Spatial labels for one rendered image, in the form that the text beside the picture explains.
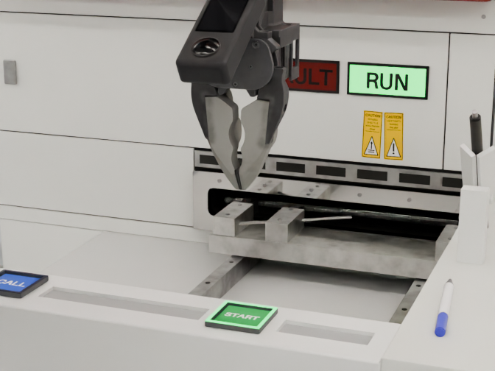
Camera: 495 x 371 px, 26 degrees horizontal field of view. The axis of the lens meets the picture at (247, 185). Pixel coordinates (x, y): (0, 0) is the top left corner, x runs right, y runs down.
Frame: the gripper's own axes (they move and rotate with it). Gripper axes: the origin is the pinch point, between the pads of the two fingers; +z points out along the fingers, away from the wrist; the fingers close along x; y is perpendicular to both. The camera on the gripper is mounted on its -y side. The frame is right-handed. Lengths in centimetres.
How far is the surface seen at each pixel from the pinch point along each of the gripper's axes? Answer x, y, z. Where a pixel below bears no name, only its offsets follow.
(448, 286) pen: -17.9, 13.0, 13.1
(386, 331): -13.9, 3.0, 14.6
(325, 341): -9.1, -1.1, 14.6
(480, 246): -19.6, 23.5, 11.9
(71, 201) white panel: 52, 59, 24
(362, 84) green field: 3, 58, 1
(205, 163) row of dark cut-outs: 28, 58, 15
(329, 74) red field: 8, 58, 0
